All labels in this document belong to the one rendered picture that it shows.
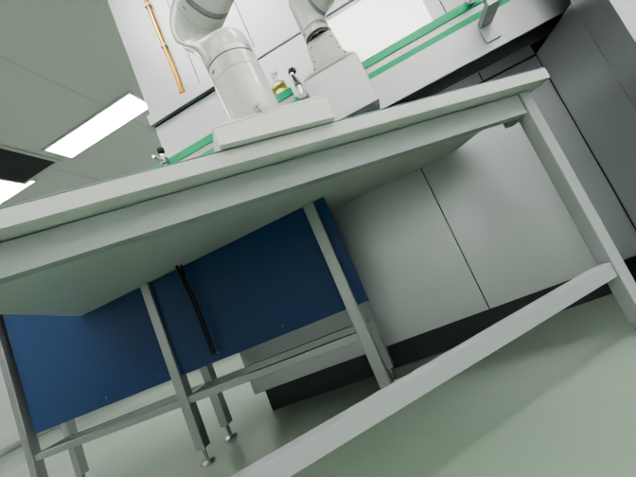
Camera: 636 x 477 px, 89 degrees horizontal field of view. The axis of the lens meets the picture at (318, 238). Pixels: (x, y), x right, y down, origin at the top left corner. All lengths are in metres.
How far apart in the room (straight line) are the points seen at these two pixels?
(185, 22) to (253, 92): 0.27
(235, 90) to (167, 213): 0.31
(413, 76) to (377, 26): 0.40
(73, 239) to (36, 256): 0.06
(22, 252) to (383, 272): 1.12
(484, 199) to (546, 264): 0.32
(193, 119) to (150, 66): 0.40
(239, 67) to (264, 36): 0.99
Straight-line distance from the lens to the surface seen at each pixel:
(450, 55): 1.35
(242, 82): 0.80
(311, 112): 0.72
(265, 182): 0.69
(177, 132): 1.84
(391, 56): 1.38
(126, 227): 0.68
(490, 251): 1.41
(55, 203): 0.69
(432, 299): 1.39
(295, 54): 1.66
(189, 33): 0.97
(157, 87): 2.01
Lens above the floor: 0.44
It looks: 8 degrees up
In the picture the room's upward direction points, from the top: 23 degrees counter-clockwise
